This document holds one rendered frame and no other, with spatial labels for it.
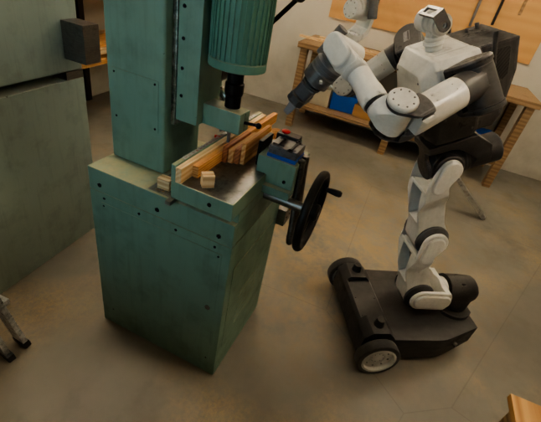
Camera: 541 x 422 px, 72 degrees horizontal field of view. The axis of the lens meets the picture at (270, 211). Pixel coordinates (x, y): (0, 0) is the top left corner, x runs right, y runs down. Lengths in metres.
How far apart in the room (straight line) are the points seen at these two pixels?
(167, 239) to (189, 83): 0.52
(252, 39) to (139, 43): 0.35
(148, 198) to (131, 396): 0.81
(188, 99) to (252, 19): 0.32
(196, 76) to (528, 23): 3.69
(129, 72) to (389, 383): 1.65
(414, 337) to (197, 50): 1.51
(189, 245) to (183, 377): 0.66
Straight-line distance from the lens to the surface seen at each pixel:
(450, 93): 1.09
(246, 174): 1.22
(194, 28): 1.19
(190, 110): 1.25
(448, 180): 1.53
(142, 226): 1.38
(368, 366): 1.91
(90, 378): 1.78
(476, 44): 1.37
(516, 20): 4.47
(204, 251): 1.27
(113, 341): 1.87
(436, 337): 2.00
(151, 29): 1.23
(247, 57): 1.12
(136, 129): 1.37
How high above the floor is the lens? 1.50
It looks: 34 degrees down
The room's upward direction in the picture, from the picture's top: 12 degrees clockwise
